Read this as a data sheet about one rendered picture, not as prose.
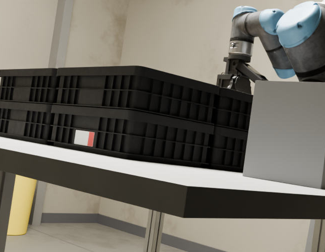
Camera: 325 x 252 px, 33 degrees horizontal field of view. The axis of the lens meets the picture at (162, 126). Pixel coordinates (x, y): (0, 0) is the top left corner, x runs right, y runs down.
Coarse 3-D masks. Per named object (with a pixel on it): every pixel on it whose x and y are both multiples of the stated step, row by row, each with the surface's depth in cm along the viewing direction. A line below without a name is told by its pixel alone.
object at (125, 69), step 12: (60, 72) 161; (72, 72) 156; (84, 72) 151; (96, 72) 147; (108, 72) 142; (120, 72) 138; (132, 72) 135; (144, 72) 134; (156, 72) 137; (180, 84) 142; (192, 84) 145; (204, 84) 148
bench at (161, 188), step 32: (0, 160) 99; (32, 160) 91; (64, 160) 85; (96, 160) 102; (128, 160) 126; (0, 192) 113; (96, 192) 79; (128, 192) 74; (160, 192) 70; (192, 192) 68; (224, 192) 72; (256, 192) 77; (288, 192) 84; (320, 192) 100; (0, 224) 113; (160, 224) 279; (320, 224) 215
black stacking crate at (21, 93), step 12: (0, 84) 192; (12, 84) 184; (24, 84) 179; (36, 84) 171; (48, 84) 166; (0, 96) 189; (12, 96) 184; (24, 96) 176; (36, 96) 171; (48, 96) 166
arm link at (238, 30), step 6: (240, 6) 171; (246, 6) 170; (234, 12) 172; (240, 12) 170; (246, 12) 169; (234, 18) 172; (240, 18) 169; (234, 24) 171; (240, 24) 169; (234, 30) 171; (240, 30) 169; (234, 36) 170; (240, 36) 169; (246, 36) 169; (252, 42) 171
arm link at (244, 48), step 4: (232, 40) 171; (236, 40) 170; (240, 40) 169; (232, 44) 170; (236, 44) 170; (240, 44) 169; (244, 44) 169; (248, 44) 170; (252, 44) 171; (232, 48) 170; (236, 48) 170; (240, 48) 169; (244, 48) 169; (248, 48) 170; (252, 48) 171; (228, 52) 172; (232, 52) 170; (236, 52) 170; (240, 52) 169; (244, 52) 169; (248, 52) 170
